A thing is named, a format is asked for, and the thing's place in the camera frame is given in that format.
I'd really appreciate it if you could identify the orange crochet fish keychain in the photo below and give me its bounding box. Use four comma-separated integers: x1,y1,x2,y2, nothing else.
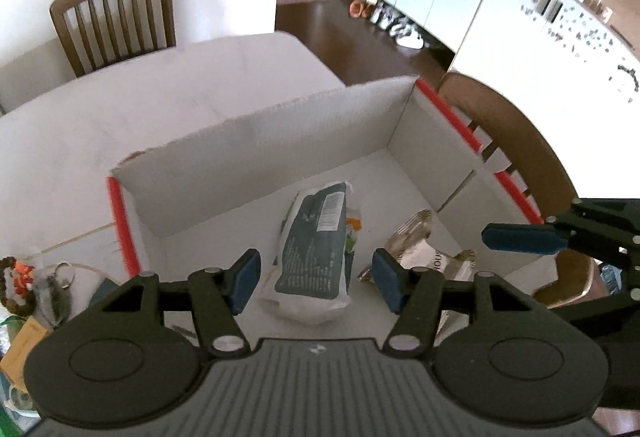
12,261,35,298

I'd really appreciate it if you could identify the yellow small carton box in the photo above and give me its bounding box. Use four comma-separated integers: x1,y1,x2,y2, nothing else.
1,317,51,393

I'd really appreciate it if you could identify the silver foil snack bag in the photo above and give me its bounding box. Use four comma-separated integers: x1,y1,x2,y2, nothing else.
358,210,476,342

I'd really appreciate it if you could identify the red white cardboard box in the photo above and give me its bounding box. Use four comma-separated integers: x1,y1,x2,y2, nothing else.
106,75,561,318

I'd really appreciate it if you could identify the dark grey wipes packet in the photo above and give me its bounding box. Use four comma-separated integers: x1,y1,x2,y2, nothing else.
259,182,361,325

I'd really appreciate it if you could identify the brown wooden chair near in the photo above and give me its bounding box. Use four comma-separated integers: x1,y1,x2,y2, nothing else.
437,72,608,307

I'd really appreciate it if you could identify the brown wooden chair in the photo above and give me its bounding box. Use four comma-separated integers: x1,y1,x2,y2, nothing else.
437,72,608,307
49,0,176,78

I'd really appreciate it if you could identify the white tall cabinet unit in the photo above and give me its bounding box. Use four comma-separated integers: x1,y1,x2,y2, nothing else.
379,0,639,104

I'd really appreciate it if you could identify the brown wooden chair far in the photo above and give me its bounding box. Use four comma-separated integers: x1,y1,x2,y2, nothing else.
49,0,176,78

